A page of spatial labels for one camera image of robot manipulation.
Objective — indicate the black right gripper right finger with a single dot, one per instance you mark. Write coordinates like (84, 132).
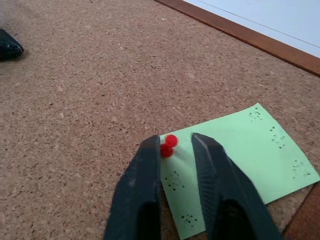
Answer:
(222, 190)

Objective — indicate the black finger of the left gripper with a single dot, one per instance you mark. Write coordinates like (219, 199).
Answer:
(8, 46)

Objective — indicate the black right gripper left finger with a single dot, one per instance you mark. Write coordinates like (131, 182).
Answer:
(136, 195)

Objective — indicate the red pushpin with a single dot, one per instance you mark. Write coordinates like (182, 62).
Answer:
(168, 146)

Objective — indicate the green paper note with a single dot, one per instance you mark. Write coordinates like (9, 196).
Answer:
(250, 160)

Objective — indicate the cork board with wooden frame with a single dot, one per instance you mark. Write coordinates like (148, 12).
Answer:
(100, 112)

